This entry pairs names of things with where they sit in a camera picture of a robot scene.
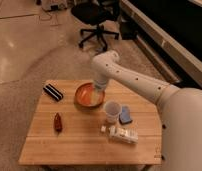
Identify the blue sponge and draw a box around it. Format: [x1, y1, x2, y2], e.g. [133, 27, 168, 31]
[119, 106, 132, 125]

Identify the black striped box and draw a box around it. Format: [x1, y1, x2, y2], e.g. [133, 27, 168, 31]
[43, 84, 63, 101]

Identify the grey device on floor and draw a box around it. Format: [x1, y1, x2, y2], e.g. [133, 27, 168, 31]
[41, 0, 68, 11]

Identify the wooden table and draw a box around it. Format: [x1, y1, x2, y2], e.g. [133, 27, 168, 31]
[19, 80, 161, 165]

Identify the clear plastic cup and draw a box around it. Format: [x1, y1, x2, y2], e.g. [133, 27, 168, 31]
[103, 101, 122, 124]

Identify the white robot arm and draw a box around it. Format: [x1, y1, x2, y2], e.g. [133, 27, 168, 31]
[91, 50, 202, 171]

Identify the orange ceramic bowl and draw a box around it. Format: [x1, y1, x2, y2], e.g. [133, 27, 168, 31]
[74, 82, 105, 107]

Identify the black box on floor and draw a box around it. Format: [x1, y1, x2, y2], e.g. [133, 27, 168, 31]
[120, 22, 137, 40]

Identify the black office chair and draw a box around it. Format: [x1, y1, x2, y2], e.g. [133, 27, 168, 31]
[71, 0, 119, 51]

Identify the long white counter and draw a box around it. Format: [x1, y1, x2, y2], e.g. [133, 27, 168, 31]
[120, 0, 202, 89]

